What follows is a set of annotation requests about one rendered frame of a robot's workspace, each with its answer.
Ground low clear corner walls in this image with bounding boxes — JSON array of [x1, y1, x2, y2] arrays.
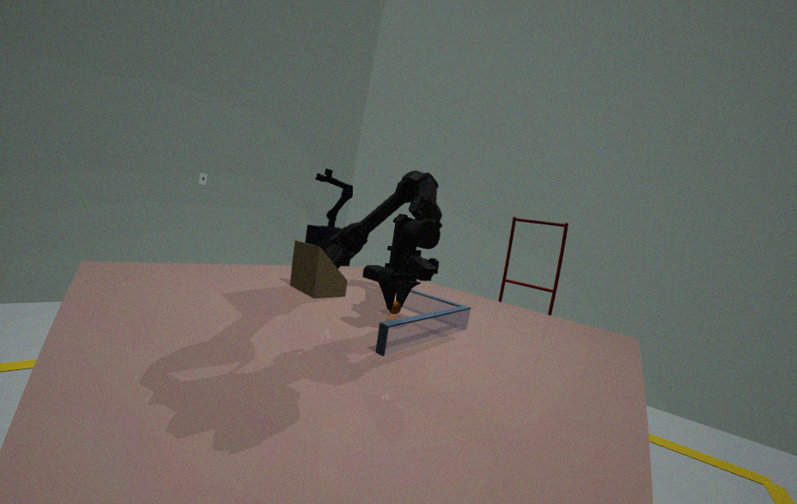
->
[[385, 292, 471, 356]]

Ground blue l-shaped low wall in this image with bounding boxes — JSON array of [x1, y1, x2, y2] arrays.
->
[[376, 289, 471, 356]]

